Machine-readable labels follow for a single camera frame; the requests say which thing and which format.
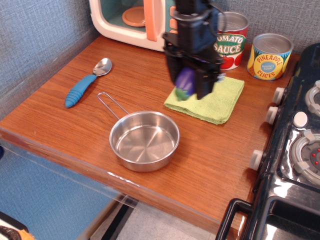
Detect orange object bottom left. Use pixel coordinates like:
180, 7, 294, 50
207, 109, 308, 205
0, 225, 36, 240

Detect teal toy microwave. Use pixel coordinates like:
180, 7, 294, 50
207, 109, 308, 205
89, 0, 178, 52

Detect green folded cloth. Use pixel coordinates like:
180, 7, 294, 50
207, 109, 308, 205
164, 77, 245, 125

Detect tomato sauce can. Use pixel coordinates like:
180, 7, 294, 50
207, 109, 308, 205
213, 11, 249, 70

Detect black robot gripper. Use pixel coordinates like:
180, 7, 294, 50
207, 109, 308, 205
162, 9, 225, 100

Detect pineapple slices can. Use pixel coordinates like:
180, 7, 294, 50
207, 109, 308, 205
247, 33, 294, 81

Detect purple toy eggplant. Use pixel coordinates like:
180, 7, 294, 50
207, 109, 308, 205
175, 67, 196, 101

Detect black toy stove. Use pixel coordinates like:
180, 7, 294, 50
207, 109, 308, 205
216, 43, 320, 240

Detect blue handled metal spoon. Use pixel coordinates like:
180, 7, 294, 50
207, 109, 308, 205
64, 58, 113, 108

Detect orange toy plate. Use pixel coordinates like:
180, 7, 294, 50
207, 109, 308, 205
122, 6, 145, 27

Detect white stove knob middle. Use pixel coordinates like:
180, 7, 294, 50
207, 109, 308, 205
265, 106, 279, 125

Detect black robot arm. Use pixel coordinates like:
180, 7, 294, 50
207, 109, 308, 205
162, 0, 223, 101

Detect white stove knob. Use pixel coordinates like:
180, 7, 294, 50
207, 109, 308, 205
272, 87, 285, 105
249, 149, 264, 171
265, 106, 279, 125

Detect white stove knob bottom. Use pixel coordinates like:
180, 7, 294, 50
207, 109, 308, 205
249, 149, 264, 171

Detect white stove knob top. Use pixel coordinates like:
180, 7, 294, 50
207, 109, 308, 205
272, 87, 285, 105

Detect small stainless steel pan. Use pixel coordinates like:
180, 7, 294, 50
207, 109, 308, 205
97, 92, 181, 173

